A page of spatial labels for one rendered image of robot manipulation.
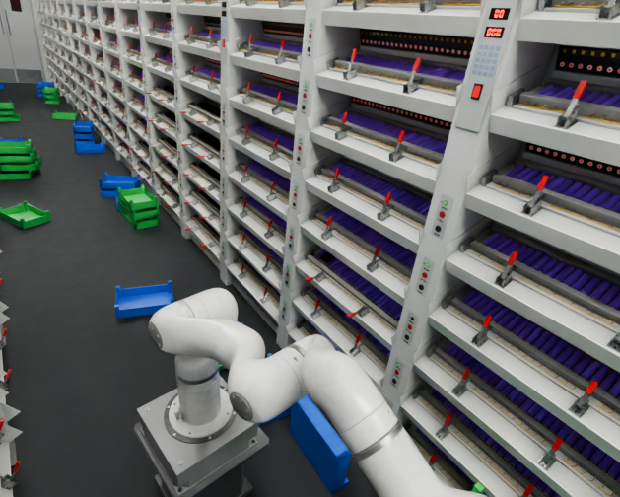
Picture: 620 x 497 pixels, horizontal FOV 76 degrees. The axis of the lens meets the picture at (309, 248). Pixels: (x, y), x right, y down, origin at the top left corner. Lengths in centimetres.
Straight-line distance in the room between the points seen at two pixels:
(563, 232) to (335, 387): 62
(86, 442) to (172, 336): 92
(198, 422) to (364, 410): 76
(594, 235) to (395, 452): 63
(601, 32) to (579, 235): 39
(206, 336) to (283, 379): 27
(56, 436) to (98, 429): 14
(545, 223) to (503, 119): 26
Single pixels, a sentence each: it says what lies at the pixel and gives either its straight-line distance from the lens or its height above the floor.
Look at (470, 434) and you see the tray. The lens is 148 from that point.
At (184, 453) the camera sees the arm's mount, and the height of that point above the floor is 38.
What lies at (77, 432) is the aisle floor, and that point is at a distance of 192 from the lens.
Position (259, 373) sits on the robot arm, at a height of 90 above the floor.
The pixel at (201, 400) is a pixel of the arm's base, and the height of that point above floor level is 50.
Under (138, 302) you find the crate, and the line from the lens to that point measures 249.
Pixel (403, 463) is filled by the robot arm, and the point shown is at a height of 92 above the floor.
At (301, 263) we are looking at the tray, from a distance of 179.
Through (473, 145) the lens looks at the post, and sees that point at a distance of 110.
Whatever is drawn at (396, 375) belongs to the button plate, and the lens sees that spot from 148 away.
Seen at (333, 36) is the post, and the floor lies 145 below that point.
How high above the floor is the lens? 144
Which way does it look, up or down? 28 degrees down
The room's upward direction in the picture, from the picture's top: 7 degrees clockwise
